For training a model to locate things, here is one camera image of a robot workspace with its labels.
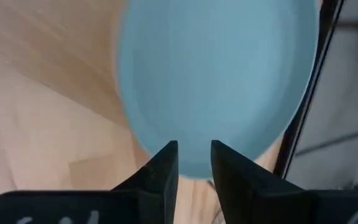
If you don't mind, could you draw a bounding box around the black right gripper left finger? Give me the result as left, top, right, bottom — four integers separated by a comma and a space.
0, 140, 179, 224

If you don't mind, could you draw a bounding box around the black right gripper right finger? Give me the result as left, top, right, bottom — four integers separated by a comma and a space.
211, 139, 358, 224

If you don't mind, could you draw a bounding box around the sky blue plate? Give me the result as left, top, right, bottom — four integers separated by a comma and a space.
116, 0, 320, 180

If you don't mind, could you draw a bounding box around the black table edge frame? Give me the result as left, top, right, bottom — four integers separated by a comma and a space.
273, 0, 346, 180

